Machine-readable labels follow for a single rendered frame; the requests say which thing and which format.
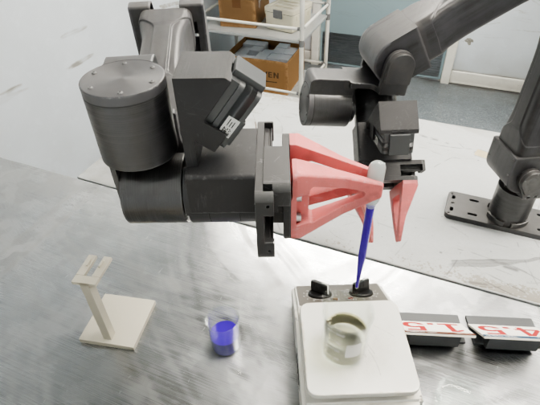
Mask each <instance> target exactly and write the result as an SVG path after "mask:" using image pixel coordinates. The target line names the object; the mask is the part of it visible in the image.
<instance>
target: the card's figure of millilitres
mask: <svg viewBox="0 0 540 405"><path fill-rule="evenodd" d="M402 323H403V328H404V330H419V331H436V332H452V333H471V332H469V331H468V330H467V329H466V328H465V327H463V326H462V325H461V324H446V323H429V322H413V321H402Z"/></svg>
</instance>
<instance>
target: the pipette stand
mask: <svg viewBox="0 0 540 405"><path fill-rule="evenodd" d="M96 260H97V256H94V255H88V257H87V259H86V260H85V261H84V263H83V264H82V266H81V267H80V269H79V271H78V272H77V273H76V275H75V276H74V278H73V280H72V284H77V285H79V286H80V287H81V289H82V291H83V294H84V296H85V298H86V300H87V302H88V305H89V307H90V309H91V311H92V314H93V315H92V317H91V319H90V321H89V322H88V324H87V326H86V327H85V329H84V331H83V333H82V334H81V336H80V338H79V340H80V342H83V343H88V344H93V345H99V346H108V347H114V348H119V349H125V350H135V349H136V347H137V343H138V342H139V340H140V338H141V335H142V333H143V331H144V329H145V327H146V324H147V322H148V320H149V318H150V316H151V313H152V312H153V309H154V307H155V305H156V301H153V300H147V299H141V298H135V297H124V296H118V295H112V294H106V293H105V294H104V296H103V298H102V300H101V298H100V294H99V293H98V290H97V288H96V286H97V285H98V284H99V282H100V280H101V278H102V276H103V275H104V273H105V272H106V270H107V268H108V266H109V265H110V264H111V262H112V260H113V259H112V257H107V256H104V258H103V259H102V261H101V262H100V264H99V265H98V267H97V268H96V271H95V272H94V273H93V274H92V276H87V274H88V272H89V271H90V269H91V268H92V266H93V265H94V263H95V262H96Z"/></svg>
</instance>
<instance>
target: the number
mask: <svg viewBox="0 0 540 405"><path fill-rule="evenodd" d="M472 326H474V327H475V328H477V329H478V330H480V331H481V332H482V333H483V334H495V335H510V336H527V337H540V330H539V329H536V328H523V327H507V326H490V325H472Z"/></svg>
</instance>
